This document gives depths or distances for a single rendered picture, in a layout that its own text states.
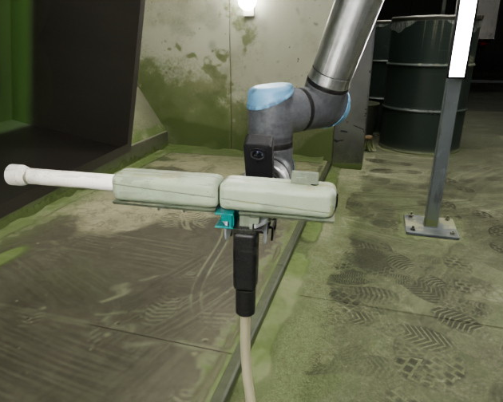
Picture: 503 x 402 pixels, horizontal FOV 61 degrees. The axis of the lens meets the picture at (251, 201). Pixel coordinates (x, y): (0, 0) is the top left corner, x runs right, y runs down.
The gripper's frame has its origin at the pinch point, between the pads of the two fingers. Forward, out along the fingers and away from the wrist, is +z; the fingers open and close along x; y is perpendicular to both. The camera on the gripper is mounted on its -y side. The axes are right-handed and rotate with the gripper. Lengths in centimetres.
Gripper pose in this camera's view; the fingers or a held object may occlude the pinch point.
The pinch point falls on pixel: (243, 216)
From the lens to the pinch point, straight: 58.2
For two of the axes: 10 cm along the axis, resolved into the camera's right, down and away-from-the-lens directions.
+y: -0.4, 9.4, 3.3
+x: -9.8, -1.0, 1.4
